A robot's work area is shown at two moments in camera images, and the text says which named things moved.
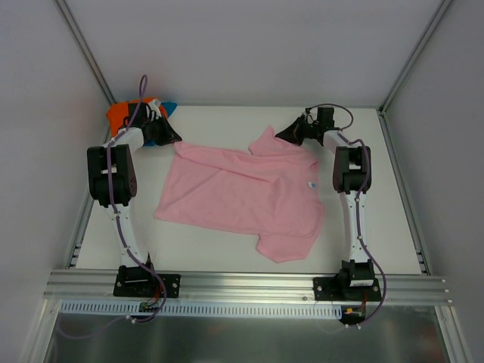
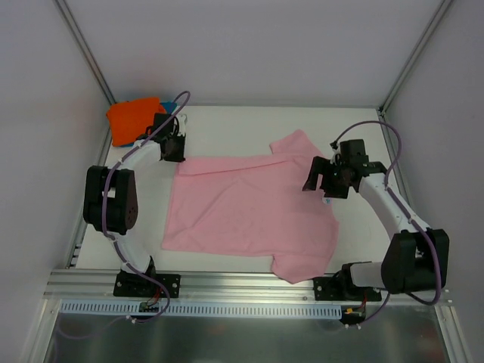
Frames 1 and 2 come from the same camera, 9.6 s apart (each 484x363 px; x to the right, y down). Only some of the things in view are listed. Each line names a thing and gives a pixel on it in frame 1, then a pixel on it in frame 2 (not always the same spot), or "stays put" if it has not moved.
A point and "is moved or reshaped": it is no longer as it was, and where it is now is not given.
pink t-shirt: (271, 190) is moved or reshaped
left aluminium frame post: (66, 10) stays put
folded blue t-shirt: (169, 107) stays put
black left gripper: (159, 130) → (174, 150)
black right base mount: (347, 288) stays put
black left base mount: (134, 281) stays put
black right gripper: (301, 129) → (329, 177)
